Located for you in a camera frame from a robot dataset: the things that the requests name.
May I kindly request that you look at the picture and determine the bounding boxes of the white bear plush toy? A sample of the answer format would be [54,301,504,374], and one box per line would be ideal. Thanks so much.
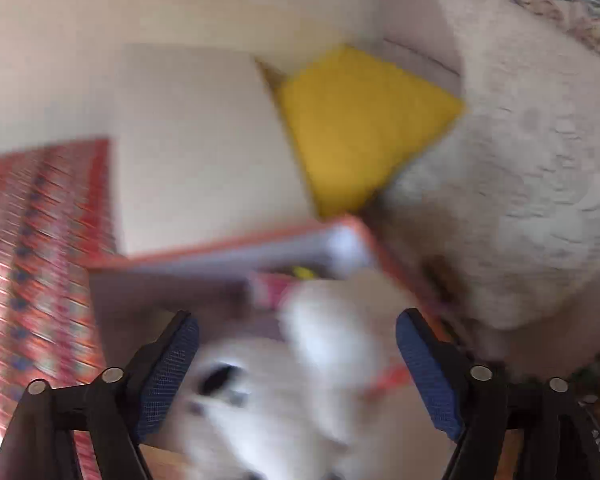
[181,269,407,479]

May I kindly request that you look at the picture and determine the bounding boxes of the pink cardboard shoe box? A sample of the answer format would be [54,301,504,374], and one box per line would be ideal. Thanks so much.
[87,218,426,365]

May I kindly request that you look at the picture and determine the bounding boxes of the colourful patterned tablecloth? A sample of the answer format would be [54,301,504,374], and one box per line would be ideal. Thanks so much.
[0,138,121,480]

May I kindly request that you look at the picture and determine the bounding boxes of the white lace cover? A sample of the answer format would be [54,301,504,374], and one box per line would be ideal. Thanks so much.
[382,0,600,330]

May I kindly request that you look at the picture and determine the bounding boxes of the white shoe box lid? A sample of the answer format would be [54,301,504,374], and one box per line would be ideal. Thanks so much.
[110,44,315,256]

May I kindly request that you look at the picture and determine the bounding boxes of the yellow cushion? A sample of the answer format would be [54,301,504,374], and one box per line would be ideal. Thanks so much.
[276,46,464,218]

